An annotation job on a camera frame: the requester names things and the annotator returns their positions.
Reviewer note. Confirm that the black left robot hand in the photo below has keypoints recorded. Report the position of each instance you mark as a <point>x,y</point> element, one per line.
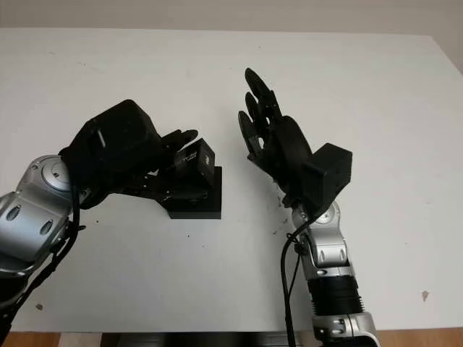
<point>126,177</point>

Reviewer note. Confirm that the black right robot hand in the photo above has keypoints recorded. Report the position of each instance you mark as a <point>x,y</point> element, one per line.
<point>285,152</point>

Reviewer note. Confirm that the black RealSense box lid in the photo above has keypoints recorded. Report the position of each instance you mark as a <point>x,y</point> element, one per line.
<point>206,162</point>

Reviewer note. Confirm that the black box base with insert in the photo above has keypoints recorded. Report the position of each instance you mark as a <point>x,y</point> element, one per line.
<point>202,213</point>

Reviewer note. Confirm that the black robot torso panel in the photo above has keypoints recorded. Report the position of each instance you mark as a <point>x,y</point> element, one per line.
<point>181,341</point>

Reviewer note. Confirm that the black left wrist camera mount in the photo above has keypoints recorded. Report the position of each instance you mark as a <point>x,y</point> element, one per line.
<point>123,126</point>

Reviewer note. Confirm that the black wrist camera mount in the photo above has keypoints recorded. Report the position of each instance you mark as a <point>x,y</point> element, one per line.
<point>123,126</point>
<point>332,173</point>

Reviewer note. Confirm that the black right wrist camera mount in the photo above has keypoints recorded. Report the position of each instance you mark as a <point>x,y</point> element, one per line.
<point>332,173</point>

